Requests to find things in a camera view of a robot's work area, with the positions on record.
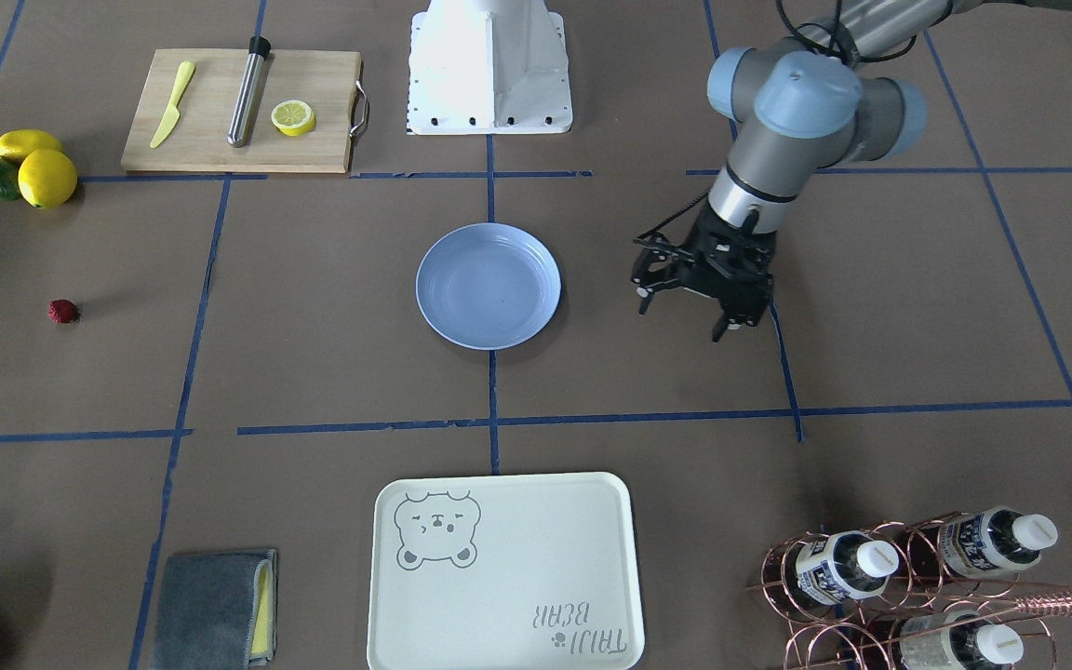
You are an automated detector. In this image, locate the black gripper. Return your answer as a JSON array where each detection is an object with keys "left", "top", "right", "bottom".
[{"left": 630, "top": 204, "right": 777, "bottom": 343}]

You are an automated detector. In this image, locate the blue round plate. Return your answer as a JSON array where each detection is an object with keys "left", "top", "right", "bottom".
[{"left": 414, "top": 223, "right": 563, "bottom": 351}]

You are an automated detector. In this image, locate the red strawberry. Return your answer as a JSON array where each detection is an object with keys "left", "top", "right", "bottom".
[{"left": 47, "top": 300, "right": 81, "bottom": 324}]

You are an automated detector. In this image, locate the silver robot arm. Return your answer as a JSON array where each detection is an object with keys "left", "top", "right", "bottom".
[{"left": 630, "top": 1, "right": 977, "bottom": 341}]

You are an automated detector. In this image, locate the tea bottle front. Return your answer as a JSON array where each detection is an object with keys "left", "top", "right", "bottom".
[{"left": 783, "top": 530, "right": 900, "bottom": 610}]

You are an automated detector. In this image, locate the tea bottle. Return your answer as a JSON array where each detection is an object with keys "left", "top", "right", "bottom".
[
  {"left": 861, "top": 610, "right": 1025, "bottom": 669},
  {"left": 783, "top": 530, "right": 900, "bottom": 610},
  {"left": 904, "top": 506, "right": 1060, "bottom": 583}
]

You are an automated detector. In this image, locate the cream bear serving tray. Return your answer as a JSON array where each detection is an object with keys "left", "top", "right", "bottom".
[{"left": 367, "top": 472, "right": 646, "bottom": 669}]

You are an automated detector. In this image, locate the tea bottle middle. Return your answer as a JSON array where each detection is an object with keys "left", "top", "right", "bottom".
[{"left": 904, "top": 506, "right": 1060, "bottom": 583}]

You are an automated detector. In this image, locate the lemon half slice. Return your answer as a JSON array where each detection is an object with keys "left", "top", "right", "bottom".
[{"left": 271, "top": 100, "right": 316, "bottom": 137}]

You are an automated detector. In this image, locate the wooden cutting board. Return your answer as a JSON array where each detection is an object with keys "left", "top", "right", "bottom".
[{"left": 120, "top": 48, "right": 371, "bottom": 175}]

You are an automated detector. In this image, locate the yellow plastic knife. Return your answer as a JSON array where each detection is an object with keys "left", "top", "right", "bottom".
[{"left": 149, "top": 60, "right": 196, "bottom": 149}]

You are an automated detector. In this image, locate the grey folded cloth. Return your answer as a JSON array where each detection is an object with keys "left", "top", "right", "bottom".
[{"left": 149, "top": 548, "right": 279, "bottom": 669}]

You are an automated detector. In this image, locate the large yellow lemon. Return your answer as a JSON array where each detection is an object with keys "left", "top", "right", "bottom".
[{"left": 19, "top": 148, "right": 78, "bottom": 208}]

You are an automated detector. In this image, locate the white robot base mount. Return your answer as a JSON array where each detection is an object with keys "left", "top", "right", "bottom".
[{"left": 406, "top": 1, "right": 574, "bottom": 136}]

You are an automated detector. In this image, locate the copper wire bottle rack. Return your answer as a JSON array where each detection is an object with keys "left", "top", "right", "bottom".
[{"left": 747, "top": 513, "right": 1072, "bottom": 669}]

